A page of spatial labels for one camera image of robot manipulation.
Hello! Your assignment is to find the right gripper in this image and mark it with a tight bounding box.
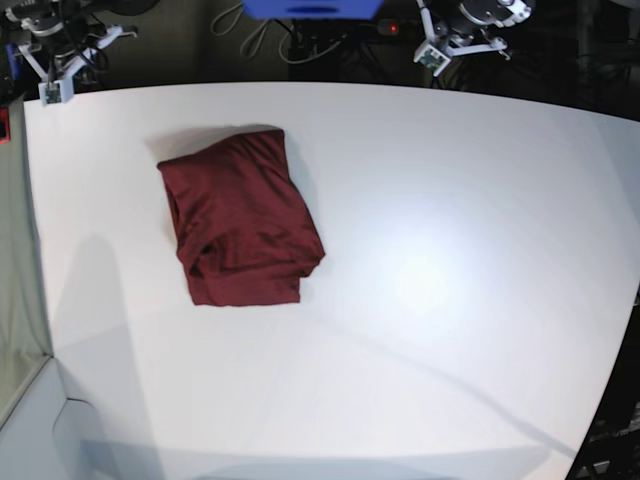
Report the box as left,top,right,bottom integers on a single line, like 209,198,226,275
17,24,138,83

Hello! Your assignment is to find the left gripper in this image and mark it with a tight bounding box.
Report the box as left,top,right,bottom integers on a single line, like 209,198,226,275
416,1,513,60

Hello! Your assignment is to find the dark red t-shirt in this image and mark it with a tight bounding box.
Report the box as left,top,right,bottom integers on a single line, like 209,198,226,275
157,129,325,307

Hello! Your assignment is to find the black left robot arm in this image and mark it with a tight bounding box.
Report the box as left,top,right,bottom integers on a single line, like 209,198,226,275
414,0,536,65

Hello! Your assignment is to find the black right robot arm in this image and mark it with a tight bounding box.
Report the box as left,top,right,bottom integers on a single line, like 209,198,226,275
1,0,157,82

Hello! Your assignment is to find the black power strip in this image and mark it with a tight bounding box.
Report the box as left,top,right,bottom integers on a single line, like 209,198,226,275
376,18,421,37

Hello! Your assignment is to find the blue box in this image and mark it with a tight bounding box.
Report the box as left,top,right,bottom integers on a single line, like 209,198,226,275
242,0,382,20

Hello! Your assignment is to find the green cloth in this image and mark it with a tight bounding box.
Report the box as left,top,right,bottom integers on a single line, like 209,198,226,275
1,98,52,411

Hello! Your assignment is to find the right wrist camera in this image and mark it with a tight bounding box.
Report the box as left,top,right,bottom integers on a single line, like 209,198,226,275
38,79,74,106

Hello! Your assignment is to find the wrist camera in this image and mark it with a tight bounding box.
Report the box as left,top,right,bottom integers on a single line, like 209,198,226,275
38,79,74,106
413,41,451,78

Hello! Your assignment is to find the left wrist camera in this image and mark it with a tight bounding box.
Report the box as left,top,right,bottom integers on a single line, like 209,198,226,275
413,41,451,78

